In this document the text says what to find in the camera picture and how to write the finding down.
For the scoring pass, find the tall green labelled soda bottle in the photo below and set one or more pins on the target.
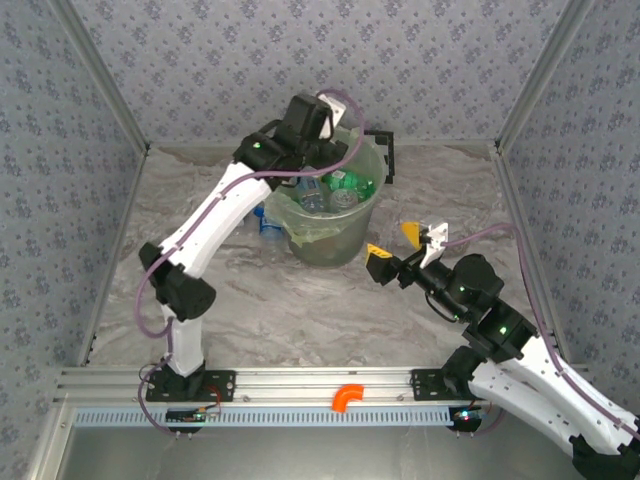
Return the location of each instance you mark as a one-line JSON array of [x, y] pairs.
[[352, 179]]

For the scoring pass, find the clear bottle dark blue label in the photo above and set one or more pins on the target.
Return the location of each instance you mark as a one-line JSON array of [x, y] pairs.
[[270, 230]]

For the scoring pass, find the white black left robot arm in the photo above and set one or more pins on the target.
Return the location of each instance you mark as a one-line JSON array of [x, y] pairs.
[[225, 210]]

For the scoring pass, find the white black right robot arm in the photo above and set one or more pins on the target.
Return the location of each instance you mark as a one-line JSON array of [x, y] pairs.
[[550, 385]]

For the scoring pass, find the grey translucent plastic bin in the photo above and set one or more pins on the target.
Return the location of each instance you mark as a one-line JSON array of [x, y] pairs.
[[330, 245]]

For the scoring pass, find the black white checkerboard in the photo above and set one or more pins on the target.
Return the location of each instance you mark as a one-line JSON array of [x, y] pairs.
[[382, 142]]

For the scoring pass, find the right small circuit board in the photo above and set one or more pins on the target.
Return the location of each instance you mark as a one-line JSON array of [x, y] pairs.
[[465, 416]]

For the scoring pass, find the small circuit board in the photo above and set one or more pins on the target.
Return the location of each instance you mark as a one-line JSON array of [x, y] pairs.
[[465, 416], [185, 416]]

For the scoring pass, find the left small circuit board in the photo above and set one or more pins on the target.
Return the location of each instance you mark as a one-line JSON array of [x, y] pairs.
[[185, 416]]

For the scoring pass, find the aluminium table side rail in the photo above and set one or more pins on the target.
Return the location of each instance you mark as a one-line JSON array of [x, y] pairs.
[[120, 235], [537, 260]]

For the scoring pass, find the aluminium table back rail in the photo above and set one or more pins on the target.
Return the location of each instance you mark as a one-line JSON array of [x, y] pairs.
[[440, 143]]

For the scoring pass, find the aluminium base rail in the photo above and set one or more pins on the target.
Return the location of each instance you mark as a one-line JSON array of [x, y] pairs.
[[320, 382]]

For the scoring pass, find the aluminium frame post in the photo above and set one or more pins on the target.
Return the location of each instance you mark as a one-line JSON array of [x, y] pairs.
[[101, 75], [543, 75]]

